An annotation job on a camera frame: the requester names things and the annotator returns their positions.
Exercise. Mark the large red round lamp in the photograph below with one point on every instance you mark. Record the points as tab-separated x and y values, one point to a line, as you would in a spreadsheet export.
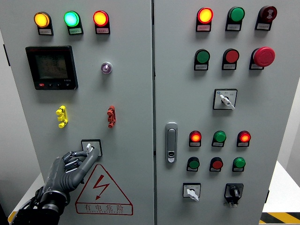
100	18
205	15

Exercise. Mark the bright green round lamp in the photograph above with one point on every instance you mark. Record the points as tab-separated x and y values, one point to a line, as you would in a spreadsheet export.
71	18

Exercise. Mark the small red round lamp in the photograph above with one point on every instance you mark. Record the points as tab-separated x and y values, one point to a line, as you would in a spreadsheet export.
195	137
244	137

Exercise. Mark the large red push button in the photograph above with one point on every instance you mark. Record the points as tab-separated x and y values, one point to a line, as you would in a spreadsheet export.
231	56

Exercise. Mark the red warning triangle sign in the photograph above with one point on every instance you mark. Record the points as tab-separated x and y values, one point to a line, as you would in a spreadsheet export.
112	194

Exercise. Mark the small green round lamp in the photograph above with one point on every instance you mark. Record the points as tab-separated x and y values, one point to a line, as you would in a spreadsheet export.
220	136
239	162

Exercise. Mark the silver door lock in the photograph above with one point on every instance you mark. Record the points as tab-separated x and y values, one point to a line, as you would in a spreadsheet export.
171	142

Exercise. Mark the small green push button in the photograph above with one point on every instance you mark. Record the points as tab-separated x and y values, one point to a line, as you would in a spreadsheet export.
194	163

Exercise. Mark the large green push button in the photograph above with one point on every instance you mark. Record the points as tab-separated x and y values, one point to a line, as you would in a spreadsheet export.
203	56

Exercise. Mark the large dark green lamp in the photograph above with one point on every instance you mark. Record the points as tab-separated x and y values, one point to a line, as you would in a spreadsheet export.
236	14

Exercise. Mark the dark red buzzer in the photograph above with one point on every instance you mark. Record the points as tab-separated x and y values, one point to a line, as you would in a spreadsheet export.
269	13

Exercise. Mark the clear white lamp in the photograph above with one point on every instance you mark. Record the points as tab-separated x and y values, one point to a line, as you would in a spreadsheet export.
106	67

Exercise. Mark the yellow round lamp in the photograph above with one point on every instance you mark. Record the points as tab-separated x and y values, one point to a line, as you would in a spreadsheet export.
42	19

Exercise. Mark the small red push button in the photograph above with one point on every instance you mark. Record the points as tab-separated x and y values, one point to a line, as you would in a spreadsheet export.
217	164

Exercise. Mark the black door hinge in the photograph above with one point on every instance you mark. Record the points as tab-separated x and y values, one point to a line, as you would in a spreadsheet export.
267	196
6	55

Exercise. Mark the pale grey cabinet door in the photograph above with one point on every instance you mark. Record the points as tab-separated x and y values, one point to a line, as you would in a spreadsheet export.
131	105
182	93

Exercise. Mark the black display meter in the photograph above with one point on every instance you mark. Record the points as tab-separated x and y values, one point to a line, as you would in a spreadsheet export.
52	67

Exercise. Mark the small label plate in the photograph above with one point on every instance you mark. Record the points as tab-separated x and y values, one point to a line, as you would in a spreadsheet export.
263	27
201	67
217	144
242	144
215	169
256	66
45	31
191	169
75	30
233	27
229	66
102	30
237	169
194	144
203	28

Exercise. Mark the large red stop button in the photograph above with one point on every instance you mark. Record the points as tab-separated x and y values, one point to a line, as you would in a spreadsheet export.
264	56

